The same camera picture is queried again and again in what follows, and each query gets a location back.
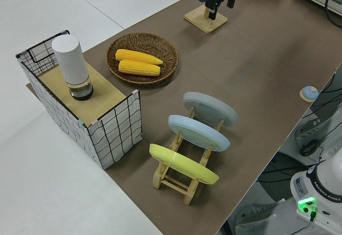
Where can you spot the white cylindrical bottle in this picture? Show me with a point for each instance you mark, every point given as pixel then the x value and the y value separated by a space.
pixel 70 61

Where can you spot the light blue plate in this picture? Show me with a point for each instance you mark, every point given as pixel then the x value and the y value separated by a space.
pixel 197 132

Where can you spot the round wicker basket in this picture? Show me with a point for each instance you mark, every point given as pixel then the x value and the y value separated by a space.
pixel 144 41

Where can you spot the low wooden plate rack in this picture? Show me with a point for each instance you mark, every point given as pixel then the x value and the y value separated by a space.
pixel 189 195

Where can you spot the light wooden shelf board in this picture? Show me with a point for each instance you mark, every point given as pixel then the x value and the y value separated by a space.
pixel 104 96

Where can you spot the wooden mug stand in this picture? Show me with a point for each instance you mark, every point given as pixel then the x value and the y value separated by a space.
pixel 200 18

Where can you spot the gray plate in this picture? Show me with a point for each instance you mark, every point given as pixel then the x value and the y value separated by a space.
pixel 211 106

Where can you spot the yellow corn cob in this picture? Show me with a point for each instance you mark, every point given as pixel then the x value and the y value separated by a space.
pixel 133 55
pixel 139 68

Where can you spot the blue service bell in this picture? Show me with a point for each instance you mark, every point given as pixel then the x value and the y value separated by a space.
pixel 310 92

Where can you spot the yellow plate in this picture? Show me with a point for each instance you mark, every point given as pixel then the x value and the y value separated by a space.
pixel 181 164

